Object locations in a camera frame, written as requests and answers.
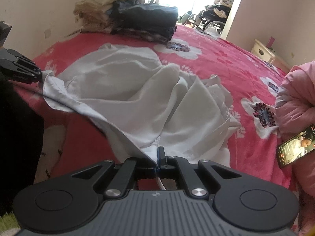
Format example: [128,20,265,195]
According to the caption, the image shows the smartphone with lit screen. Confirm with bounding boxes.
[275,125,315,169]

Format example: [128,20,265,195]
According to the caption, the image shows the person black sleeve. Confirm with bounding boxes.
[1,79,44,215]

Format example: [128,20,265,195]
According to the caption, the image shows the pink quilted jacket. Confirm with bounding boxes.
[275,61,314,235]

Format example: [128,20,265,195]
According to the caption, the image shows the white shirt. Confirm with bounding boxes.
[42,43,240,166]

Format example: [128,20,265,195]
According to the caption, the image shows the dark folded clothes stack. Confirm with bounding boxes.
[107,0,178,43]

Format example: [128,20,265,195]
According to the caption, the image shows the cream nightstand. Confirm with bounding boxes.
[251,39,275,64]

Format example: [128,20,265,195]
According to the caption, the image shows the wheelchair with clothes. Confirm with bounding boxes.
[193,0,234,36]

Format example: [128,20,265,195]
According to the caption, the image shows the pink cup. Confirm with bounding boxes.
[266,37,275,49]

